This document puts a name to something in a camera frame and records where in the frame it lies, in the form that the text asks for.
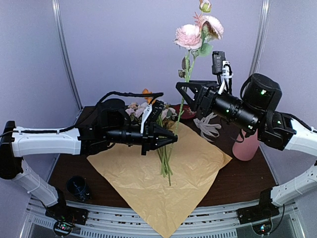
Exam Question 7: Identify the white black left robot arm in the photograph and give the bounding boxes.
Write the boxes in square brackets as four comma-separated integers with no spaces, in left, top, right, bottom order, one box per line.
[0,99,178,220]

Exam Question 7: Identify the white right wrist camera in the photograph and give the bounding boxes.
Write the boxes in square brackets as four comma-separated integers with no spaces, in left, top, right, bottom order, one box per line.
[211,51,233,95]

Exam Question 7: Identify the orange yellow wrapping paper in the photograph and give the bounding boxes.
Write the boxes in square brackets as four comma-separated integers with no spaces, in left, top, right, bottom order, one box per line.
[88,124,231,238]

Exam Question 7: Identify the grey printed ribbon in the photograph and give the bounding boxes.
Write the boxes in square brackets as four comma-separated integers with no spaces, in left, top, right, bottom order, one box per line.
[193,113,222,142]

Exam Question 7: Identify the orange flower bouquet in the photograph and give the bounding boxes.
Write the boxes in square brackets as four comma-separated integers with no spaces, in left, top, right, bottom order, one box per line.
[125,97,178,180]

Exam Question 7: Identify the dark blue cup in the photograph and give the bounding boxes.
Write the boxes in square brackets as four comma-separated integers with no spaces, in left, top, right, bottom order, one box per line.
[66,176,92,202]

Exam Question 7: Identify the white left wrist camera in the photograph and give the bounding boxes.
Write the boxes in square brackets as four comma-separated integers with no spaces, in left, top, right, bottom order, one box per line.
[140,100,164,134]

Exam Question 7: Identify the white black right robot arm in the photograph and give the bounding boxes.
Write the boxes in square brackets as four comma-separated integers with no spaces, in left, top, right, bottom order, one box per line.
[176,73,317,156]

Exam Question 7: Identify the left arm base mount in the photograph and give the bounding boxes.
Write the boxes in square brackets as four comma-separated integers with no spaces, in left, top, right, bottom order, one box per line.
[42,196,89,237]

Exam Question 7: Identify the left aluminium frame post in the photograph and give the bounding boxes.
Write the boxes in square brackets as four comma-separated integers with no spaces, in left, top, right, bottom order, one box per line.
[52,0,83,110]

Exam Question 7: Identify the pink flower stem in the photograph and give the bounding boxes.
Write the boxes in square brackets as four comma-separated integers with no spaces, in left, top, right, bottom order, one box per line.
[168,0,225,186]

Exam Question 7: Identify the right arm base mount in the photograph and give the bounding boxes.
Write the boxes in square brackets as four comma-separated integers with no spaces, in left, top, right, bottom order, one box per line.
[237,205,279,236]

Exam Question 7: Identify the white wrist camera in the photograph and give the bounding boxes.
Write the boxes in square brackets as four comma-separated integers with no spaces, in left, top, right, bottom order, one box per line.
[211,51,233,95]
[140,100,164,134]

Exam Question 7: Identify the pink cylindrical vase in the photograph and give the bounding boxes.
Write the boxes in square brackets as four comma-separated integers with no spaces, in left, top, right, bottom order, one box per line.
[232,131,260,161]

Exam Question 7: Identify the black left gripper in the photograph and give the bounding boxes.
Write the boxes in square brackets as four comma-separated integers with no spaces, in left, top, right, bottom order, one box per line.
[105,123,178,156]

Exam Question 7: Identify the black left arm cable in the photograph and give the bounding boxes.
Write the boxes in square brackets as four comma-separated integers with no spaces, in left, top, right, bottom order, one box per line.
[14,91,164,134]

